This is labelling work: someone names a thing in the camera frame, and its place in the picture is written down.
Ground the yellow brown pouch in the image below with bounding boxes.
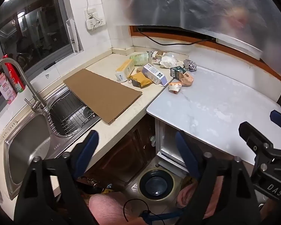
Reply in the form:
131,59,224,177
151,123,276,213
129,72,153,88

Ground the orange white paper cup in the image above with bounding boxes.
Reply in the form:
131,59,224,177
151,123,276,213
168,82,183,94

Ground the curved steel faucet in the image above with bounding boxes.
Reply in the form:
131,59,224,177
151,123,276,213
0,58,46,112

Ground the dark green small carton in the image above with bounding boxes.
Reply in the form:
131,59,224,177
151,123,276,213
170,66,186,80

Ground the brown cardboard sheet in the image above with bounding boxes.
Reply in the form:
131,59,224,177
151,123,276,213
64,69,142,124

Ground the black power cable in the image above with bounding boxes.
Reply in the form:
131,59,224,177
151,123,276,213
136,26,216,46

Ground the yellow rectangular box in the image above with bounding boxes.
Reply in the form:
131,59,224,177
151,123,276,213
115,59,135,83

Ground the stainless steel sink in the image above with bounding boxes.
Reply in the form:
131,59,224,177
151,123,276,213
4,85,93,200

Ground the white wall power socket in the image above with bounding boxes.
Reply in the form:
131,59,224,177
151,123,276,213
84,8,105,31

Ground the red bottle on windowsill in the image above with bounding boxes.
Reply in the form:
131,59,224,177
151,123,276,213
5,62,25,93

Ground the white tissue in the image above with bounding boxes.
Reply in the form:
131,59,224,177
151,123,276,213
159,52,177,69

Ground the red green snack wrapper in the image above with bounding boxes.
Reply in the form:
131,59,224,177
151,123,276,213
151,51,165,65

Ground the translucent plastic sheet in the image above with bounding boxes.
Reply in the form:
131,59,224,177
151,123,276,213
113,0,281,76

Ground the white purple box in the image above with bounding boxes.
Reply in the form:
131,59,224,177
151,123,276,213
142,64,168,86

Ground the aluminium foil ball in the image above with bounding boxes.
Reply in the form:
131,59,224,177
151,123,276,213
183,59,197,72

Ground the brown paper wrapper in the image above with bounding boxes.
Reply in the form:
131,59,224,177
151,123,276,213
179,72,194,86

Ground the green plastic package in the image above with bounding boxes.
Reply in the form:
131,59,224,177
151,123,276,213
129,52,152,67

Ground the dark window with frame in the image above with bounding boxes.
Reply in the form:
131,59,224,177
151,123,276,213
0,0,81,79

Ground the wire dish rack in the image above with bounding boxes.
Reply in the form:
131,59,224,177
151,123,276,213
48,90,100,137

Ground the pink carton on windowsill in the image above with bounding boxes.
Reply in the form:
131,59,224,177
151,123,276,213
0,72,16,105

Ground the round trash bin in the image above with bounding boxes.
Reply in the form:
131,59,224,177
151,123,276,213
138,169,176,201

